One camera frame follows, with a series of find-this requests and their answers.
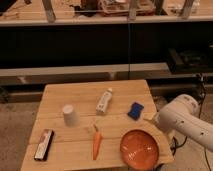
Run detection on black box on shelf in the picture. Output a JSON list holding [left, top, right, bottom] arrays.
[[167, 48, 213, 74]]

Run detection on black cables on floor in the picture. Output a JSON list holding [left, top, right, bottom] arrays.
[[165, 74, 213, 171]]

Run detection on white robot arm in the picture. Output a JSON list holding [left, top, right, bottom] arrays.
[[154, 94, 213, 152]]

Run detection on wooden table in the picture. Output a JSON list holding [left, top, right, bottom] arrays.
[[21, 80, 173, 171]]

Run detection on white plastic bottle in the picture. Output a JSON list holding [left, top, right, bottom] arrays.
[[96, 88, 112, 114]]

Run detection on orange carrot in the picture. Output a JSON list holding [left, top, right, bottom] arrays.
[[93, 126, 102, 160]]

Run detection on blue sponge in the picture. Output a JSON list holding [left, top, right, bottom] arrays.
[[128, 102, 144, 120]]

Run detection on clear plastic container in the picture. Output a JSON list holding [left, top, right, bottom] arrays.
[[98, 0, 155, 15]]

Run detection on long metal shelf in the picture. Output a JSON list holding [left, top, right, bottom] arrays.
[[0, 0, 213, 27]]

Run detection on white paper cup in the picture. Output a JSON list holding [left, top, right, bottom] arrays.
[[62, 104, 78, 127]]

